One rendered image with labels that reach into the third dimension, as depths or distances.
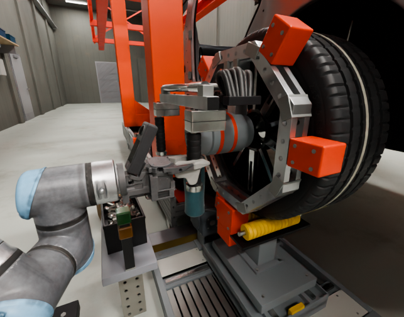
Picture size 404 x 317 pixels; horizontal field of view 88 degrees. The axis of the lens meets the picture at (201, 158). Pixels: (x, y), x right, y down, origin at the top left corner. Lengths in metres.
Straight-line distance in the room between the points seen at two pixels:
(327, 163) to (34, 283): 0.55
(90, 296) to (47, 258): 0.95
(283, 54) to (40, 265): 0.64
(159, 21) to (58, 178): 0.86
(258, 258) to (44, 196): 0.87
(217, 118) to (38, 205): 0.39
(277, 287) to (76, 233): 0.81
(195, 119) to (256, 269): 0.78
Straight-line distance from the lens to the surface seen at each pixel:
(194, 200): 0.88
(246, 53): 0.68
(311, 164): 0.51
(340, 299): 1.33
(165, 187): 0.49
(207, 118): 0.49
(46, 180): 0.47
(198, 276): 1.26
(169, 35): 1.14
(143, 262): 0.80
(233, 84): 0.52
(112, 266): 0.82
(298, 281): 1.11
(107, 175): 0.45
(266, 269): 1.09
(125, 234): 0.70
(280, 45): 0.58
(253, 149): 0.82
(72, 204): 0.47
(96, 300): 1.36
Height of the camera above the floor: 0.99
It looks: 18 degrees down
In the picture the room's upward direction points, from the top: straight up
